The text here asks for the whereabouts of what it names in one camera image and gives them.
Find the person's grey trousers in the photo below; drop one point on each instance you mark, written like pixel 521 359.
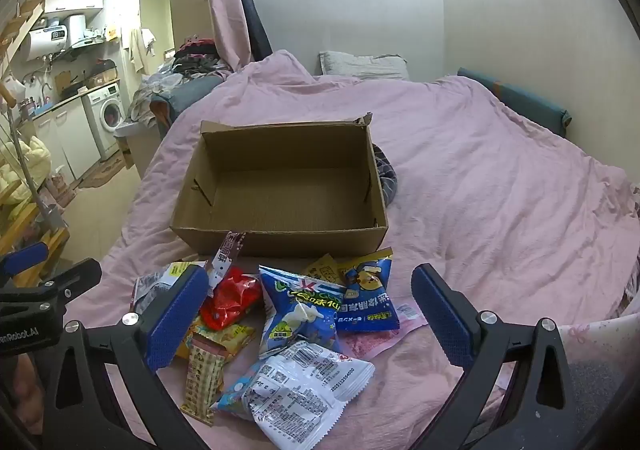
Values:
pixel 595 405

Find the brown cardboard box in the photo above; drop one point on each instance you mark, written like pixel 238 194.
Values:
pixel 280 195

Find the wooden staircase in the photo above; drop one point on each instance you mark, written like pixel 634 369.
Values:
pixel 20 24

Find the red trimmed white snack bag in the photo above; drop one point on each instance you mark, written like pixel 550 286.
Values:
pixel 325 367

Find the wooden rack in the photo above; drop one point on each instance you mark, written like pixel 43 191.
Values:
pixel 30 235

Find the blue and white snack bag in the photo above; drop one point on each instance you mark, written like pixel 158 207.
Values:
pixel 285 410

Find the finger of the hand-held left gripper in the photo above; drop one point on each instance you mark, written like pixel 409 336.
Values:
pixel 80 272
pixel 22 260

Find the white washing machine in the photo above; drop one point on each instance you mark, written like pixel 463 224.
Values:
pixel 105 117

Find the range hood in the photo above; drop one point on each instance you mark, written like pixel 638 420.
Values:
pixel 90 40

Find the flattened brown carton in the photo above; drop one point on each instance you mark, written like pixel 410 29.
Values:
pixel 64 82

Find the blue yellow cartoon snack bag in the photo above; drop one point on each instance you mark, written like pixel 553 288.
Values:
pixel 367 295

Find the patterned floor mat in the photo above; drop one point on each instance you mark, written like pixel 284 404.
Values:
pixel 105 172

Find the white base cabinet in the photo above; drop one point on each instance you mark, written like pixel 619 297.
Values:
pixel 65 137

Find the yellow quilt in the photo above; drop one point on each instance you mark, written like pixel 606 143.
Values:
pixel 22 164

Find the teal bolster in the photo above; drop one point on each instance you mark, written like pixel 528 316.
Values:
pixel 520 102

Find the tan kraft snack packet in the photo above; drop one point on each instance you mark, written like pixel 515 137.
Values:
pixel 322 271

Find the dark plaid cloth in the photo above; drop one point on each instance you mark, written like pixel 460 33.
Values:
pixel 386 177

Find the pink curtain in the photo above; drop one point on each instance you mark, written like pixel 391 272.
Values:
pixel 225 4

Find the metal stand pole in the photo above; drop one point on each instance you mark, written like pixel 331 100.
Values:
pixel 25 174

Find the light clothes pile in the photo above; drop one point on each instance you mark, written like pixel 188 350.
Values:
pixel 150 94

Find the grey pillow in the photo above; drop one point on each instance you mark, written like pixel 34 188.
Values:
pixel 362 65

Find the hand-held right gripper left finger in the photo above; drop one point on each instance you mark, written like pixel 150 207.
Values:
pixel 175 317

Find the brown snack bar packet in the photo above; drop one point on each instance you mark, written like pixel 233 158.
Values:
pixel 229 250

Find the blue star snack bag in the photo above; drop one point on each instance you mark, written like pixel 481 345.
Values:
pixel 295 310

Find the pink bow bedsheet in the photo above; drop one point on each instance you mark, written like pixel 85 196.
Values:
pixel 600 335

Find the person's left hand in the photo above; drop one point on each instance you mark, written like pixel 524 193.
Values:
pixel 20 390

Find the white water heater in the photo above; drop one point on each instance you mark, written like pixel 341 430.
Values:
pixel 47 42

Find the white wall cabinet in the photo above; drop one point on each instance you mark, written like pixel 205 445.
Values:
pixel 72 2

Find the pink snack packet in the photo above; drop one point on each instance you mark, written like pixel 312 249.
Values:
pixel 370 342

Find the hanging cream towel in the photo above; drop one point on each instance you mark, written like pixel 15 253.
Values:
pixel 137 49

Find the small brown carton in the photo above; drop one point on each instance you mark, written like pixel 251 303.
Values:
pixel 102 77

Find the grey white snack packet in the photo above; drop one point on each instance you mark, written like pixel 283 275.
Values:
pixel 152 287

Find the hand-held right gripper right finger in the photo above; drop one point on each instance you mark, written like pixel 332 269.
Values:
pixel 445 320

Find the dark clothes pile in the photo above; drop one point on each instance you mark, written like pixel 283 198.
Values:
pixel 197 57

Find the long biscuit packet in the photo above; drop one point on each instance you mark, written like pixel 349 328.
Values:
pixel 202 380

